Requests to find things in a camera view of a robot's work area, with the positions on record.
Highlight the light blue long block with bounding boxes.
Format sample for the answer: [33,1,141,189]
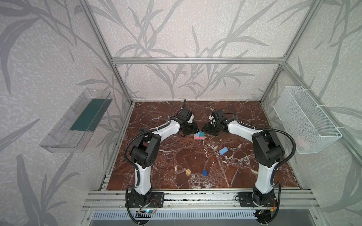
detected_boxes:
[219,147,229,155]

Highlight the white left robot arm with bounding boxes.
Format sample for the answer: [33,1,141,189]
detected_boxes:
[123,107,199,208]

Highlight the aluminium enclosure frame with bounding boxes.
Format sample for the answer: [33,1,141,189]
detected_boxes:
[76,0,362,193]

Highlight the pink object in basket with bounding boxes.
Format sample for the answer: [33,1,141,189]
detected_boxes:
[296,136,311,148]

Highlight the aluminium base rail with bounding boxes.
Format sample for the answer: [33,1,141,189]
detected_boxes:
[82,188,320,210]

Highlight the natural wood cylinder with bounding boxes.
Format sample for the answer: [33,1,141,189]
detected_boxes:
[185,169,191,176]

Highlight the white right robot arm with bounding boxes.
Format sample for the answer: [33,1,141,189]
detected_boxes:
[202,110,297,207]

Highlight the clear plastic wall tray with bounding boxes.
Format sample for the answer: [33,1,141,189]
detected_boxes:
[40,88,113,153]

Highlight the white wire mesh basket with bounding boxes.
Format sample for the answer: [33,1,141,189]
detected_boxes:
[274,86,343,154]

